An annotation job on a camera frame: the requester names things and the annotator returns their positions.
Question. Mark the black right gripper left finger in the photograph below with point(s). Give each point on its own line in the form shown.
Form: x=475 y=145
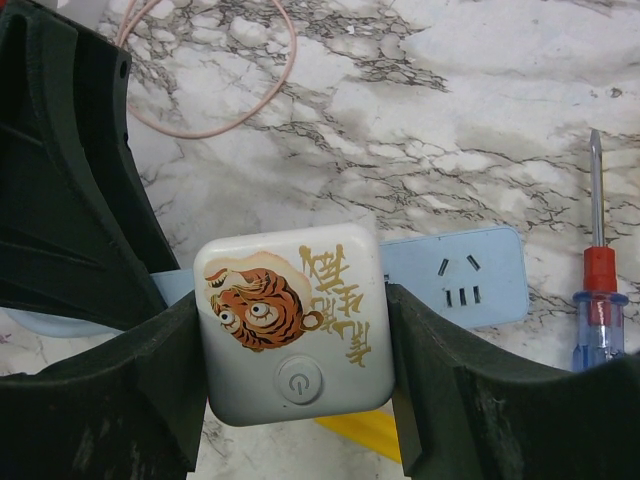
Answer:
x=130 y=408

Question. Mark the white tiger cube socket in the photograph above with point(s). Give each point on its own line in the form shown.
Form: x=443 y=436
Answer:
x=294 y=324

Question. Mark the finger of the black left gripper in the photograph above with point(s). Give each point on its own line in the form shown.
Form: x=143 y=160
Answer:
x=79 y=237

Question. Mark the yellow handled screwdriver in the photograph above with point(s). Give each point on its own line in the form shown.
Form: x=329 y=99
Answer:
x=374 y=430

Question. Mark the blue red screwdriver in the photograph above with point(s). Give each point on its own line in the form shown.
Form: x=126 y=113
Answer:
x=600 y=307

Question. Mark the light blue power strip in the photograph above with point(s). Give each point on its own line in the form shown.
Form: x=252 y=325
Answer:
x=473 y=278

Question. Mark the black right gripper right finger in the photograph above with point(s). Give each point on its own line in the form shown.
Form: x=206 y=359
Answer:
x=467 y=409

